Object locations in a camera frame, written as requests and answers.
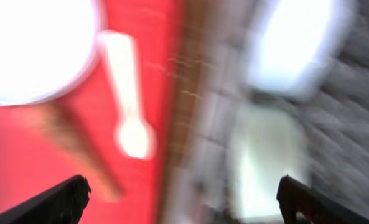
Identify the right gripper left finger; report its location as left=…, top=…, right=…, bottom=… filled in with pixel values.
left=0, top=175, right=91, bottom=224

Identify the light blue plate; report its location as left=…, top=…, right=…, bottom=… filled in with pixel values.
left=0, top=0, right=106, bottom=106

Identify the white plastic spoon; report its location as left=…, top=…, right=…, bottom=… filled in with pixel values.
left=99, top=30, right=156, bottom=160

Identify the light blue bowl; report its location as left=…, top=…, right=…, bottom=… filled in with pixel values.
left=243, top=0, right=358, bottom=101

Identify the green bowl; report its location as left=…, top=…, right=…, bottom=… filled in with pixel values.
left=227, top=104, right=311, bottom=223

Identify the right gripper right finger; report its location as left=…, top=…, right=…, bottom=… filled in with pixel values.
left=276, top=175, right=369, bottom=224

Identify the grey dishwasher rack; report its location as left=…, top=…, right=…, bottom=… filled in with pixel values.
left=158, top=1, right=369, bottom=223

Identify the red plastic tray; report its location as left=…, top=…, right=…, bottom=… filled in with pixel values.
left=0, top=1, right=184, bottom=224

